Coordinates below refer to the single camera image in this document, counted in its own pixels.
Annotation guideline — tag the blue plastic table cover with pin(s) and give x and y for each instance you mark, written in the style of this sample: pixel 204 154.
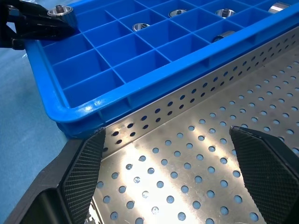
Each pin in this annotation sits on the blue plastic table cover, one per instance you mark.
pixel 23 121

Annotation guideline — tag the silver metal roller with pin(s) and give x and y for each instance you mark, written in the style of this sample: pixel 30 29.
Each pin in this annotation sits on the silver metal roller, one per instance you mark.
pixel 224 37
pixel 225 13
pixel 61 14
pixel 278 7
pixel 177 13
pixel 140 26

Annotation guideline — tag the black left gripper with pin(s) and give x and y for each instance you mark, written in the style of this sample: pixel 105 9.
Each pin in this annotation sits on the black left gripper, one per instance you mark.
pixel 5 32

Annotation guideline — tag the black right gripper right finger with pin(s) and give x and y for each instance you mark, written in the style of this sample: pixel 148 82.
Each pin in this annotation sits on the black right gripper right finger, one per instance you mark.
pixel 268 182

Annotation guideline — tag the blue plastic compartment tray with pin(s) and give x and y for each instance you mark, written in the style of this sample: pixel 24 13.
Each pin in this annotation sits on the blue plastic compartment tray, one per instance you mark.
pixel 144 66

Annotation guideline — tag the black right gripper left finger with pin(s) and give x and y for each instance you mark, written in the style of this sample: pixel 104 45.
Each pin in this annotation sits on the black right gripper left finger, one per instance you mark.
pixel 79 177

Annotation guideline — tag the perforated steel tray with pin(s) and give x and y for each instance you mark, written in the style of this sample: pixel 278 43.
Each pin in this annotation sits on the perforated steel tray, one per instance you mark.
pixel 187 163

